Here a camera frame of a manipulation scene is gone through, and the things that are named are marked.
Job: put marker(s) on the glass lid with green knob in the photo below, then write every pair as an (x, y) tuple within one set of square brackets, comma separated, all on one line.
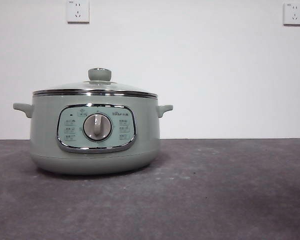
[(100, 74)]

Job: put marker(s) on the sage green electric cooking pot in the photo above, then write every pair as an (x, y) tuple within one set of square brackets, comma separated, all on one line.
[(45, 140)]

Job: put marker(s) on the white wall socket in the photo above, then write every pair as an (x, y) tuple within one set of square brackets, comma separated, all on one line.
[(294, 15), (78, 12)]

